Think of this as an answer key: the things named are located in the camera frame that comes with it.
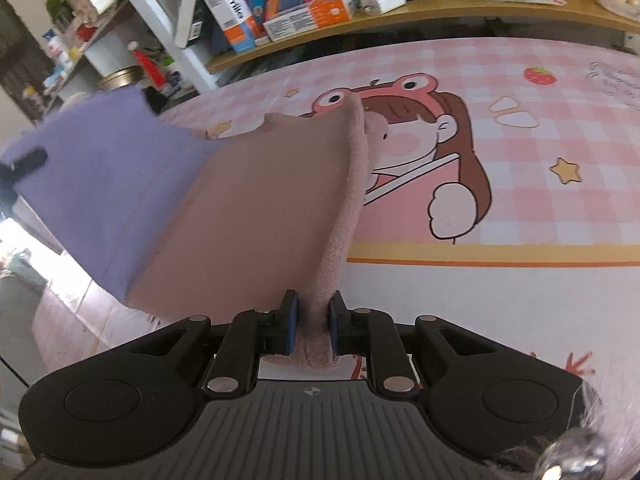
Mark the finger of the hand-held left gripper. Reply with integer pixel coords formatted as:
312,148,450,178
0,146,50,184

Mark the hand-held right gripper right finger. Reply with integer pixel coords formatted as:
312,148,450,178
327,290,501,397

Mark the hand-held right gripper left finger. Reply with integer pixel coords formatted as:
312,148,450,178
129,289,302,400

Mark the pink and purple sweater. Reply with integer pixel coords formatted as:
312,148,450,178
0,85,392,372

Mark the gold round tin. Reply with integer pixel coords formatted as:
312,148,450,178
97,65,144,92

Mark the pink checked printed table mat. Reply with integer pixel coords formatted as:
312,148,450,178
32,36,640,411

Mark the tall white orange box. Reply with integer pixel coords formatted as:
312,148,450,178
200,0,269,55

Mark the shiny round button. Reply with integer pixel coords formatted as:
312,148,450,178
534,429,609,480

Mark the pink fluffy sleeve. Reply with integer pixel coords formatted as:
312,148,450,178
577,377,640,480

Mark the long white orange box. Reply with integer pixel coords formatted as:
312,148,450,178
262,0,357,43

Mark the white charger block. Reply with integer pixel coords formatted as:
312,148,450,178
358,0,407,15

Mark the wooden shelf board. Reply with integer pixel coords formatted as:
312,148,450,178
205,0,640,74

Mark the white shelf frame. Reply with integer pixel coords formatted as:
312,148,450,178
99,0,222,94

